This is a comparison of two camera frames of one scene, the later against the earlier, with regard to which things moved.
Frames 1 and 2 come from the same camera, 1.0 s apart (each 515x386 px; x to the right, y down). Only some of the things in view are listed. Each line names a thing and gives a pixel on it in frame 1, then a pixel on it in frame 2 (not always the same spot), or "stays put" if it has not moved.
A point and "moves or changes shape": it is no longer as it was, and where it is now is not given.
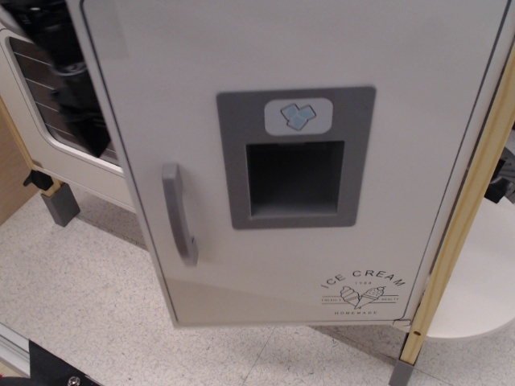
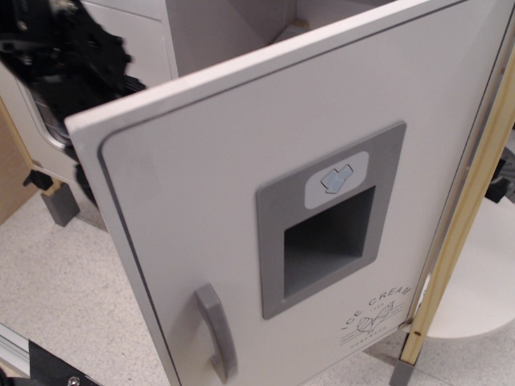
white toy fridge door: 298,162 moves or changes shape
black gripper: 78,101 to 84,184
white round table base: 482,300 stays put
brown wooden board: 15,167 stays put
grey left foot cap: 62,205 stays put
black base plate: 46,369 stays put
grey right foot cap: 401,374 stays put
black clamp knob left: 40,179 stays put
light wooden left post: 56,182 stays put
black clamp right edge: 503,182 stays put
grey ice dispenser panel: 295,158 to 331,223
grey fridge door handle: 175,200 to 225,356
